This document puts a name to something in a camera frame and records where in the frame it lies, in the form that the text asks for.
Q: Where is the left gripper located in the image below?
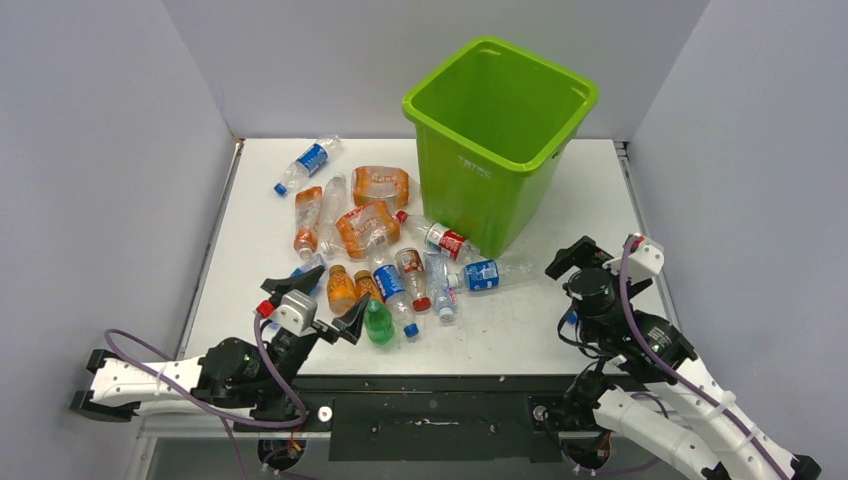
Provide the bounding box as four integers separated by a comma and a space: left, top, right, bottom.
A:
258, 266, 370, 400

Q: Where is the green bottle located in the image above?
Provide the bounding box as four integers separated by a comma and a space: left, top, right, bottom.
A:
363, 299, 395, 346

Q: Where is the pepsi bottle blue cap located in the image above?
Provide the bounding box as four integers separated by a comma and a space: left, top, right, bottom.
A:
366, 240, 420, 341

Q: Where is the crushed blue label bottle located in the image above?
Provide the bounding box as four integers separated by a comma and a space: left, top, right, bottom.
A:
291, 254, 327, 277

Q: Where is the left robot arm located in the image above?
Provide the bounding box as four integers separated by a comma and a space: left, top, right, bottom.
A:
70, 266, 370, 431

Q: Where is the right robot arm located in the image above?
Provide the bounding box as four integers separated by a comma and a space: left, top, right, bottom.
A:
545, 234, 823, 479

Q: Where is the red label bottle by bin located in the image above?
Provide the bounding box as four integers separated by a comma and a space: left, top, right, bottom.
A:
395, 210, 483, 264

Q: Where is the green plastic bin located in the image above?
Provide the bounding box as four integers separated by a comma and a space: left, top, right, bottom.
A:
402, 36, 600, 258

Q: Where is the orange juice bottle left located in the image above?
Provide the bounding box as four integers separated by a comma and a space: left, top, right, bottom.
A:
326, 264, 359, 315

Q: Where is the orange juice bottle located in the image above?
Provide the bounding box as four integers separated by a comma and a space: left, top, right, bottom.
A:
353, 270, 384, 304
326, 264, 359, 315

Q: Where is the orange juice bottle right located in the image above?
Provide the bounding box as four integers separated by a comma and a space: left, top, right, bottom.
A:
353, 270, 384, 304

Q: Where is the orange crushed bottle middle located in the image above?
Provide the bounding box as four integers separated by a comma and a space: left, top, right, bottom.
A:
335, 200, 401, 260

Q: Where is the orange crushed bottle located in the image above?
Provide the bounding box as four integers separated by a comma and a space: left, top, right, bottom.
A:
335, 200, 401, 260
351, 166, 412, 209

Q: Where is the brown label red cap bottle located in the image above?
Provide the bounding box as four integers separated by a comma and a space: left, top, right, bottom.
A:
395, 248, 431, 312

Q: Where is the small orange label bottle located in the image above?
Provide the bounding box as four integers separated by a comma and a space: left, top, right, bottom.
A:
293, 186, 323, 261

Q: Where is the clear bottle no label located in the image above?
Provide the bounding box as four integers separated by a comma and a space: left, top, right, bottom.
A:
317, 174, 346, 257

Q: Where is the orange crushed bottle top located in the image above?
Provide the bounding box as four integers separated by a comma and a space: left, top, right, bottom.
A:
351, 166, 412, 209

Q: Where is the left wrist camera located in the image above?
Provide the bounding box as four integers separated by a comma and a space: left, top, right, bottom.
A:
256, 290, 318, 337

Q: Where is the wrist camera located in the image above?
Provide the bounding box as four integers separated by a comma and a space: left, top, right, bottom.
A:
256, 290, 318, 337
602, 235, 665, 284

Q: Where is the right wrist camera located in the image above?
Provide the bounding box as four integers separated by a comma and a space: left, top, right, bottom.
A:
602, 235, 665, 284

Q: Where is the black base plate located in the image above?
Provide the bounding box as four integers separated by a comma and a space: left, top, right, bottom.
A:
292, 374, 599, 462

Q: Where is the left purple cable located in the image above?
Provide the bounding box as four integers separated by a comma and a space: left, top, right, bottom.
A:
102, 311, 309, 480

